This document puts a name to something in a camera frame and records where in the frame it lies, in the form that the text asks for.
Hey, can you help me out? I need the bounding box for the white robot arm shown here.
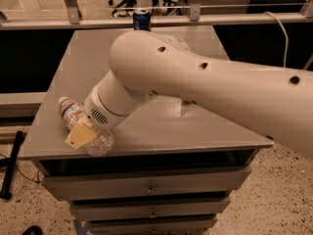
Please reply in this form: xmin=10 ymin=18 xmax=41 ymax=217
xmin=80 ymin=30 xmax=313 ymax=157

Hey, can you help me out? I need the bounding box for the blue pepsi can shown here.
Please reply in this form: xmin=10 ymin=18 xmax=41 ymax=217
xmin=133 ymin=9 xmax=151 ymax=31

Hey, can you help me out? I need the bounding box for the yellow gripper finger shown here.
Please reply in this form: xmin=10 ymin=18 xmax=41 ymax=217
xmin=66 ymin=117 xmax=98 ymax=149

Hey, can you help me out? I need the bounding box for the grey drawer cabinet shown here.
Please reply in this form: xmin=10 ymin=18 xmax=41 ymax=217
xmin=19 ymin=25 xmax=274 ymax=235

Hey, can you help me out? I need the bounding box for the metal window rail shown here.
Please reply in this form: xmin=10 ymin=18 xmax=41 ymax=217
xmin=0 ymin=0 xmax=313 ymax=30

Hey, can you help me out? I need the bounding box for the black stand leg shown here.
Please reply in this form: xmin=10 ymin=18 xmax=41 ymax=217
xmin=0 ymin=131 xmax=24 ymax=200

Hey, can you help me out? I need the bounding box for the top grey drawer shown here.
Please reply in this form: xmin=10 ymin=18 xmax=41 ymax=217
xmin=43 ymin=165 xmax=251 ymax=201

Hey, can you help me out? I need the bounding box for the black shoe tip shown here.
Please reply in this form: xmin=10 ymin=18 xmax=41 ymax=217
xmin=22 ymin=225 xmax=43 ymax=235

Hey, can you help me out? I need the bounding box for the clear plastic water bottle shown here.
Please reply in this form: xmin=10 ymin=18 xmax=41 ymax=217
xmin=59 ymin=97 xmax=114 ymax=157

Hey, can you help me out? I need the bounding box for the white cable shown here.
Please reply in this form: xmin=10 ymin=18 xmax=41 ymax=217
xmin=263 ymin=11 xmax=290 ymax=69

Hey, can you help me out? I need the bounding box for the middle grey drawer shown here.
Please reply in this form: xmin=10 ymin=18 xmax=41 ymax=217
xmin=70 ymin=197 xmax=230 ymax=221

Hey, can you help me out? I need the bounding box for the grey drawer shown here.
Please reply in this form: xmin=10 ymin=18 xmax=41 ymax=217
xmin=43 ymin=165 xmax=251 ymax=201
xmin=70 ymin=197 xmax=230 ymax=221
xmin=85 ymin=215 xmax=219 ymax=235

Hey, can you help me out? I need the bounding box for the bottom grey drawer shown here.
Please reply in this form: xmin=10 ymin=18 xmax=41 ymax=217
xmin=85 ymin=215 xmax=219 ymax=235

